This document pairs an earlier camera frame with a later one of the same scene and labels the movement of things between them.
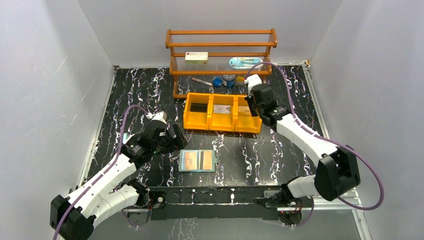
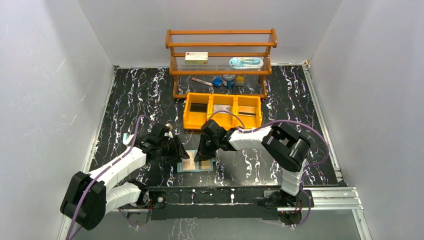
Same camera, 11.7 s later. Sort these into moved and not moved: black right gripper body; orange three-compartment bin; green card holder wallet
Moved: black right gripper body
Not moved: green card holder wallet; orange three-compartment bin
